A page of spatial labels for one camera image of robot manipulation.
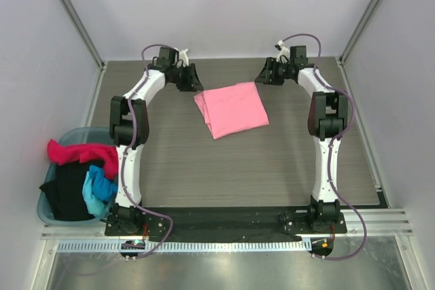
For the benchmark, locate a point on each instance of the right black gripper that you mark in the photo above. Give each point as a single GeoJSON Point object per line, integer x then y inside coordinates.
{"type": "Point", "coordinates": [270, 71]}

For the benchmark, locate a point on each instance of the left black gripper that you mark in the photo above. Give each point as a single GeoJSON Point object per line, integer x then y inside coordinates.
{"type": "Point", "coordinates": [192, 83]}

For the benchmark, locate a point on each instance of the light pink t-shirt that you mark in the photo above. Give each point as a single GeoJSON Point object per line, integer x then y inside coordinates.
{"type": "Point", "coordinates": [231, 109]}

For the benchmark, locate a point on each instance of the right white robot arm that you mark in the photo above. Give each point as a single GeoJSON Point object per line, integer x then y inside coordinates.
{"type": "Point", "coordinates": [327, 120]}

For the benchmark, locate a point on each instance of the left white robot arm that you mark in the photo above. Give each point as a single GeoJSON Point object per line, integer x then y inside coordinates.
{"type": "Point", "coordinates": [129, 129]}

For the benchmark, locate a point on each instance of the teal laundry basket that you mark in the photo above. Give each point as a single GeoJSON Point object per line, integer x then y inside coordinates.
{"type": "Point", "coordinates": [87, 135]}

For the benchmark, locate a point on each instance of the blue t-shirt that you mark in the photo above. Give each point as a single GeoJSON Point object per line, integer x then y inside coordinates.
{"type": "Point", "coordinates": [98, 191]}

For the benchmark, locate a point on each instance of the magenta t-shirt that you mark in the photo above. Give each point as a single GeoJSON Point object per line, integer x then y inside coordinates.
{"type": "Point", "coordinates": [84, 153]}

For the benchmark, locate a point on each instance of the black t-shirt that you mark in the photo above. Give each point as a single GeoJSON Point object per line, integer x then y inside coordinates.
{"type": "Point", "coordinates": [61, 201]}

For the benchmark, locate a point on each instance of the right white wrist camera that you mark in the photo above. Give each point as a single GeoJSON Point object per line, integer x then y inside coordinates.
{"type": "Point", "coordinates": [283, 52]}

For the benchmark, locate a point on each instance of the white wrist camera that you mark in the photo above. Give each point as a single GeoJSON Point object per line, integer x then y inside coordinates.
{"type": "Point", "coordinates": [283, 52]}
{"type": "Point", "coordinates": [183, 57]}

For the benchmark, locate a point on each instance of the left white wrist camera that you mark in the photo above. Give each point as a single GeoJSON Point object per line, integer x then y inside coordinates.
{"type": "Point", "coordinates": [183, 57]}

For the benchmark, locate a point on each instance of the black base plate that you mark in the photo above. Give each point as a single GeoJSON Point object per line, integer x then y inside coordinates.
{"type": "Point", "coordinates": [214, 221]}

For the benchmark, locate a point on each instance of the right aluminium frame post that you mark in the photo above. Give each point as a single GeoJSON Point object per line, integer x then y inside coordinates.
{"type": "Point", "coordinates": [369, 11]}

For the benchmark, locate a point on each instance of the aluminium frame post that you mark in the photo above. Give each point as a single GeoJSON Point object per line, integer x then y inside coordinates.
{"type": "Point", "coordinates": [82, 32]}
{"type": "Point", "coordinates": [369, 11]}

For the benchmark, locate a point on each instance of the white slotted cable duct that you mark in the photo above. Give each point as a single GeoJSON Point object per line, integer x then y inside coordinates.
{"type": "Point", "coordinates": [136, 246]}

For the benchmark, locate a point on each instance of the left aluminium frame post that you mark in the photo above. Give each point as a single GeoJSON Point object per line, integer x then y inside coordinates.
{"type": "Point", "coordinates": [82, 32]}

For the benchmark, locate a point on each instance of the aluminium front rail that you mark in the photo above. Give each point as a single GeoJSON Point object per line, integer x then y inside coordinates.
{"type": "Point", "coordinates": [379, 222]}

